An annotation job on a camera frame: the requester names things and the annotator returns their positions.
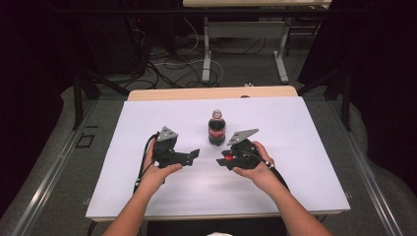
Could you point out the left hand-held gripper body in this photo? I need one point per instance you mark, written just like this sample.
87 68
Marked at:
165 147

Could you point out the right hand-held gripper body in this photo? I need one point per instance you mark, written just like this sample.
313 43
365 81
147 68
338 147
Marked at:
244 152

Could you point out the red bottle cap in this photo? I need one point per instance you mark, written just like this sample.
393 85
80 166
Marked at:
229 157

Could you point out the cola bottle with red label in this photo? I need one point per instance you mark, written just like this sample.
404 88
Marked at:
216 131

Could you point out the person's right hand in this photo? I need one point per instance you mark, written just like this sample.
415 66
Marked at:
259 173

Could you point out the person's left hand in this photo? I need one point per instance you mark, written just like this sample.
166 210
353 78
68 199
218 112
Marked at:
157 175

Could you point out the white table cover sheet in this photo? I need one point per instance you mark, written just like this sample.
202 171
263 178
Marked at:
295 164

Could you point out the light wooden table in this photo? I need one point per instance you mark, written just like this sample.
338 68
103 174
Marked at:
196 93

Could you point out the black metal stand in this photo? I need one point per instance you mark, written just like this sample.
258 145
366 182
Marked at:
82 88
341 91

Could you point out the white desk with metal legs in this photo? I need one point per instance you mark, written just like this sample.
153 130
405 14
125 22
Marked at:
246 29

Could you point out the black curtain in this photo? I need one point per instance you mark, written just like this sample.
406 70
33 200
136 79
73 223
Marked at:
380 82
29 82

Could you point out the black floor socket frame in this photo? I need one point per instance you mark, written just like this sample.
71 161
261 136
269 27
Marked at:
85 141

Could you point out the metal floor rail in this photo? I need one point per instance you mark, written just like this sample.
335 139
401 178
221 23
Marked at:
367 170
49 177

